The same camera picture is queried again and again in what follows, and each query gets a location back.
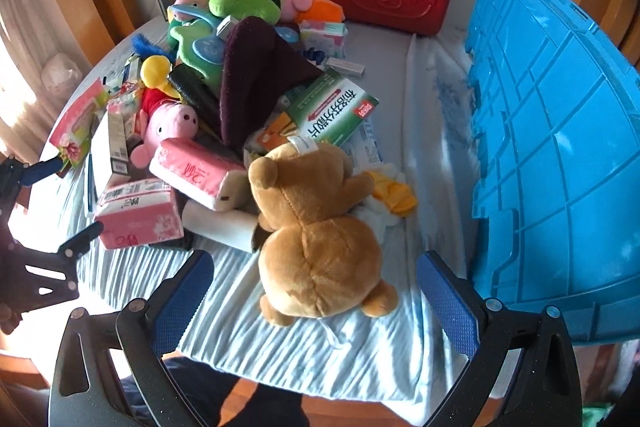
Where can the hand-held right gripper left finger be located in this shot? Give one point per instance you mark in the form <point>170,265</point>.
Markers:
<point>185,302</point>

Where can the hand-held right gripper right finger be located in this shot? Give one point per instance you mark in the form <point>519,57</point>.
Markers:
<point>450,307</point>

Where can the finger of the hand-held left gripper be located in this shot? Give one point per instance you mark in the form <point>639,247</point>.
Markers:
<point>47,168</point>
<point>80,239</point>

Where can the white paper roll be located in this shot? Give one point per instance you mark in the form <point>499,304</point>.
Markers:
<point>220,222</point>

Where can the brown teddy bear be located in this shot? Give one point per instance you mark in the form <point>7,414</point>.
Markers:
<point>320,247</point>

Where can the black tube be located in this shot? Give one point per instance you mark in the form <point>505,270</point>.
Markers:
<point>192,92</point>

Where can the blue plastic crate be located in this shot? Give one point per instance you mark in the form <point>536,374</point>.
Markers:
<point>550,157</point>

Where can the pink floral tissue pack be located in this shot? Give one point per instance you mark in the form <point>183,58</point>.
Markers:
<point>75,122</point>

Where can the tall white box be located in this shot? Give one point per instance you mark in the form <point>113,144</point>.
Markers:
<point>112,152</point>

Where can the small pastel tissue pack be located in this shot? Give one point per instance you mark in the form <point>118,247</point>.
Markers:
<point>125,103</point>

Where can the person's dark trousers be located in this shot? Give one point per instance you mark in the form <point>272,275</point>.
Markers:
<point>225,399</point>

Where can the yellow white duck plush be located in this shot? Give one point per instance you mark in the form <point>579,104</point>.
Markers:
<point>390,194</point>

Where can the pink pig plush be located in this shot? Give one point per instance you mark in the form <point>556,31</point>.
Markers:
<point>172,122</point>

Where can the white sheer curtain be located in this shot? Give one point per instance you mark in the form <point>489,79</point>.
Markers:
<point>20,32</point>

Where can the yellow red plush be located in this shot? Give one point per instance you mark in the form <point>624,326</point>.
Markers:
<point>156,69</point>

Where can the blue green plush toy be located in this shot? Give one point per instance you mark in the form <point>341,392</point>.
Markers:
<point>192,49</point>

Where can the orange green box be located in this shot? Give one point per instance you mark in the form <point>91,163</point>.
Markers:
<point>277,129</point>

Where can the maroon cloth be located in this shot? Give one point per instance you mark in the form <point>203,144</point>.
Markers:
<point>250,72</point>

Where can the green white medicine box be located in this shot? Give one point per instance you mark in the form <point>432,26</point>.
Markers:
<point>330,112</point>

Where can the small white box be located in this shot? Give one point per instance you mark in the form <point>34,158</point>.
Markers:
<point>345,68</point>

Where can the pastel tissue packet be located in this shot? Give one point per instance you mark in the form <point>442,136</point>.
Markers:
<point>325,34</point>

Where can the orange plush toy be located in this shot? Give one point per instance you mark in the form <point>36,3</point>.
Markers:
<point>322,9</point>

